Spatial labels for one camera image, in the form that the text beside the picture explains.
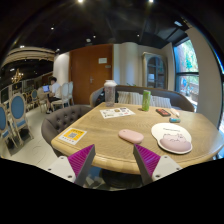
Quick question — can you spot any black red small case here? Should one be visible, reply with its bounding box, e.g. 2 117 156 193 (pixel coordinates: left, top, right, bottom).
156 109 171 117

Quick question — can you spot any wooden door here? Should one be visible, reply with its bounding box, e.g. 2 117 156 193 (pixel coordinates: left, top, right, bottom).
69 44 113 104

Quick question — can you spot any gold chandelier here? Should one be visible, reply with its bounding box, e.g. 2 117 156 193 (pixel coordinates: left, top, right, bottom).
11 70 23 84

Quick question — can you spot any open laptop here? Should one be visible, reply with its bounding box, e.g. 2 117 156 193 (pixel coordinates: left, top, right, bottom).
42 85 50 93

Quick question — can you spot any printed paper menu sheet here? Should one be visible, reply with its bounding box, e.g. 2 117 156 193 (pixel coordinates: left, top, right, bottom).
100 107 134 119

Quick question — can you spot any white pink marker pen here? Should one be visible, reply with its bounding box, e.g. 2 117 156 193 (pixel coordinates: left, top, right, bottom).
170 108 180 118

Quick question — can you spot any clear plastic water bottle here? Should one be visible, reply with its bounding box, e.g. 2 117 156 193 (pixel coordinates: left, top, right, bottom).
104 80 117 107

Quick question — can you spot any pink computer mouse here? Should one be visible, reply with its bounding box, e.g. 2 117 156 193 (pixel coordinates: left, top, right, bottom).
118 129 144 144

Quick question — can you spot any striped cushion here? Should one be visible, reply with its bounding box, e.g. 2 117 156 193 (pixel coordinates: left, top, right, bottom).
150 96 171 108
118 91 143 105

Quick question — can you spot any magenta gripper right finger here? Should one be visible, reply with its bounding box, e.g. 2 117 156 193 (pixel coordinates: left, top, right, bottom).
132 143 183 186

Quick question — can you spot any striped cushion left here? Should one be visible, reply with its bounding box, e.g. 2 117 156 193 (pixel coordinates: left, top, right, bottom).
118 91 143 105

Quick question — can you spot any blue white dining chair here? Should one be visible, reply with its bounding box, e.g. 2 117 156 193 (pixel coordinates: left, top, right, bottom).
9 93 33 144

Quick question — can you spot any white chair beside person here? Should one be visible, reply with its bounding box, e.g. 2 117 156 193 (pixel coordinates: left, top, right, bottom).
51 83 69 110

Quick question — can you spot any seated person in white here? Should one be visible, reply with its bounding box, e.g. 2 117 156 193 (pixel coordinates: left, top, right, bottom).
46 77 61 114

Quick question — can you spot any black table pedestal base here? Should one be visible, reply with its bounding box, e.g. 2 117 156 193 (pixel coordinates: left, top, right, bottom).
102 169 142 189

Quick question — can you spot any arched cabinet with glass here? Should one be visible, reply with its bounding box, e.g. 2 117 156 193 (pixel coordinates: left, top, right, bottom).
142 52 167 89

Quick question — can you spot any blue chair at far left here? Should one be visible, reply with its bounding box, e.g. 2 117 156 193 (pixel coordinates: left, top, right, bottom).
0 104 17 146

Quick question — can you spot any yellow QR code sticker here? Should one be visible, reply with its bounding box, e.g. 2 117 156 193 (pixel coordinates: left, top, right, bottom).
59 128 86 145

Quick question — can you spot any green cylindrical can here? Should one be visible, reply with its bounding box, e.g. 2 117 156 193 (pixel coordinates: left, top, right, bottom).
142 90 151 111

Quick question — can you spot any grey curved sofa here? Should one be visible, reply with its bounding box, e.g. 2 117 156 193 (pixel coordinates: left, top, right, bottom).
89 84 196 113

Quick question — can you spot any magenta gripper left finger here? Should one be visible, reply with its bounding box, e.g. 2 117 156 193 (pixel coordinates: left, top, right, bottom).
47 143 97 187

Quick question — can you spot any white pink cat mouse pad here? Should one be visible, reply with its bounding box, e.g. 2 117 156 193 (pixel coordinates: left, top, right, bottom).
151 123 193 154

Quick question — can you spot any striped cushion right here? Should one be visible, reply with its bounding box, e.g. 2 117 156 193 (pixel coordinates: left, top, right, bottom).
150 96 171 108

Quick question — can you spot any grey tufted armchair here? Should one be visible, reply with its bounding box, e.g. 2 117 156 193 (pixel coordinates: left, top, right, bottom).
40 104 93 158

